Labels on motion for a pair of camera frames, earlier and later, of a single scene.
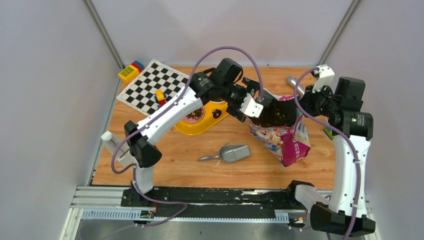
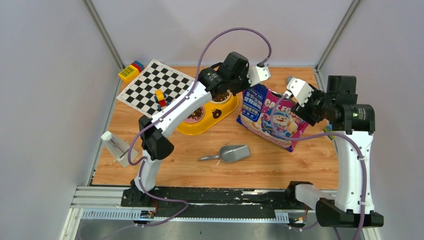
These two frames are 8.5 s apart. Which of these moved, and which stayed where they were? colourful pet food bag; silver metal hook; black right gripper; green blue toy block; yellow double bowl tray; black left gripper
Moved: colourful pet food bag; black left gripper
Stayed: silver metal hook; yellow double bowl tray; green blue toy block; black right gripper
